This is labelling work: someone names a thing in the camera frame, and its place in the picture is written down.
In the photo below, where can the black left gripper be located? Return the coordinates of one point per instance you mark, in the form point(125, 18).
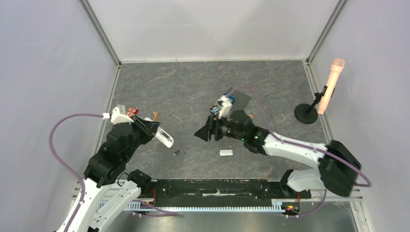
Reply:
point(149, 127)

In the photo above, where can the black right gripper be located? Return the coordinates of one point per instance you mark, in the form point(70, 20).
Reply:
point(214, 128)

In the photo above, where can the white remote control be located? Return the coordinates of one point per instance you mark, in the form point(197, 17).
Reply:
point(163, 136)

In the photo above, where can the white battery cover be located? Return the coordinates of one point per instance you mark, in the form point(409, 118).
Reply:
point(226, 152)

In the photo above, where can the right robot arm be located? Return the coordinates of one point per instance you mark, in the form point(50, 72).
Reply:
point(331, 166)

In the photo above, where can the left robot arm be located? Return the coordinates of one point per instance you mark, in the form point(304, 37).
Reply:
point(103, 170)

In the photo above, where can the large wooden block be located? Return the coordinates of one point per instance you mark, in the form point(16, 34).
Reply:
point(155, 116)

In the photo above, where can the red owl toy block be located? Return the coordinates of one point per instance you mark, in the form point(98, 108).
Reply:
point(132, 111)

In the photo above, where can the grey lego baseplate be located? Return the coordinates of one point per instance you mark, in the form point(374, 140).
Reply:
point(239, 99)

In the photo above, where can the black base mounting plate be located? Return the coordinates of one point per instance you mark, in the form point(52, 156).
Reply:
point(218, 192)

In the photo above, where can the black microphone stand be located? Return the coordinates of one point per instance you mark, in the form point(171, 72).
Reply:
point(308, 113)

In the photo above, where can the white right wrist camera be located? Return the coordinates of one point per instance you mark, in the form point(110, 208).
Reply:
point(225, 104)

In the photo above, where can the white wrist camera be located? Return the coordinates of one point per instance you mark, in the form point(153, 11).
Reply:
point(118, 115)
point(225, 104)

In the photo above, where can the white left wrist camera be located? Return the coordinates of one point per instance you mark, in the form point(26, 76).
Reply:
point(118, 115)

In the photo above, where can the white cable duct strip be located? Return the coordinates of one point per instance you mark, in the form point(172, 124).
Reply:
point(275, 207)

